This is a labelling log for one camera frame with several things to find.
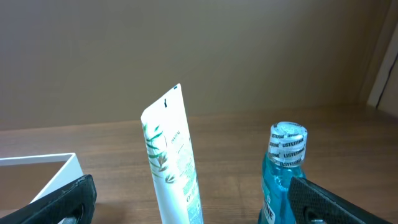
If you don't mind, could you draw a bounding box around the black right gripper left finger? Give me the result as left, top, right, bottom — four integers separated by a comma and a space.
1, 174, 97, 224

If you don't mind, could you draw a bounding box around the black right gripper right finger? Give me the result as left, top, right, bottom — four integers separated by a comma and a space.
288, 177, 389, 224

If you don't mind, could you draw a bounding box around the blue Listerine mouthwash bottle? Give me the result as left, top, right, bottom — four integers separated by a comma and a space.
257, 121, 308, 224

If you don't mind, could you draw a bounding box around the white Pantene shampoo tube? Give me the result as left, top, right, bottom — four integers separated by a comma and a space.
141, 84, 204, 224

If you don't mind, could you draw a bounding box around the white cardboard box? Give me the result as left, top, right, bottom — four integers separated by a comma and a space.
1, 152, 83, 210

